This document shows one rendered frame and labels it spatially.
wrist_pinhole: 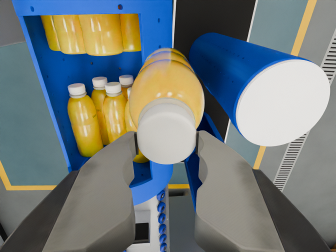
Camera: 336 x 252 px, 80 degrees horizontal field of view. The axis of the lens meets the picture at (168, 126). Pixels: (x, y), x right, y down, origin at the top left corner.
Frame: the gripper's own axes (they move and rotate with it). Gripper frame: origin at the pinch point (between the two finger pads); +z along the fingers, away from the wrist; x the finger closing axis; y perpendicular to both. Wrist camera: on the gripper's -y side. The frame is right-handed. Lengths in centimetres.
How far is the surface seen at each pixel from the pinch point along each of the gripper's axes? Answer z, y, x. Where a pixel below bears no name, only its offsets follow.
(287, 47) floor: 153, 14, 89
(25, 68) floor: 137, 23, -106
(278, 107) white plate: 44, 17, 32
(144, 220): 47, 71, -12
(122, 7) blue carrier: 22.4, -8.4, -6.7
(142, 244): 37, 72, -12
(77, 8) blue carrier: 20.4, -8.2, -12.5
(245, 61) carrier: 55, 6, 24
